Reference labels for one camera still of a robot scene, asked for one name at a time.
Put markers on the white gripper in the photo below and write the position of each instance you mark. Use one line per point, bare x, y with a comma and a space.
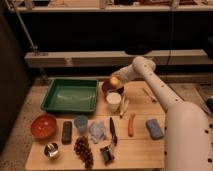
125, 74

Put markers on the yellow red apple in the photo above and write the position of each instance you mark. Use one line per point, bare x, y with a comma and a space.
114, 81

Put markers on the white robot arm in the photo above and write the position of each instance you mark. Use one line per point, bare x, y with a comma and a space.
187, 136

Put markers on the purple bowl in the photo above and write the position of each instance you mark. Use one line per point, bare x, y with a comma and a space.
108, 88

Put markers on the red bowl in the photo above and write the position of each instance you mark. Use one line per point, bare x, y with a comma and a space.
43, 126

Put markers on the small steel bowl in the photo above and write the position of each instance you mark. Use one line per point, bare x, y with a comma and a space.
51, 150

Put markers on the dark object on shelf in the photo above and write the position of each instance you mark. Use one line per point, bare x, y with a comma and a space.
138, 49

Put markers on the small metal fork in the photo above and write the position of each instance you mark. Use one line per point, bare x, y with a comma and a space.
153, 99

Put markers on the white marker pen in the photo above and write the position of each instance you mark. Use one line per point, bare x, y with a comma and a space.
123, 106

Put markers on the white cup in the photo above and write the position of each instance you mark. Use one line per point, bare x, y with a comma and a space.
113, 100

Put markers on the orange carrot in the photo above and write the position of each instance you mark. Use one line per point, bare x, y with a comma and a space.
131, 125

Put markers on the blue sponge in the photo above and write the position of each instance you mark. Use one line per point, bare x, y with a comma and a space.
154, 129

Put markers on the blue plastic cup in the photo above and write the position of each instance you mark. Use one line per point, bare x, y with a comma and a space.
81, 123

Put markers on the green plastic tray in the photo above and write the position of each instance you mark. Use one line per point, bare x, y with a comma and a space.
75, 96

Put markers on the dark brown bar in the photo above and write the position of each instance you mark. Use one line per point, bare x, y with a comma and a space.
67, 132

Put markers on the black binder clip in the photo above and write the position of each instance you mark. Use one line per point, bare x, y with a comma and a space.
107, 155

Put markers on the bunch of dark grapes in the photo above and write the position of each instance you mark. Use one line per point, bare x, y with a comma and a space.
84, 152

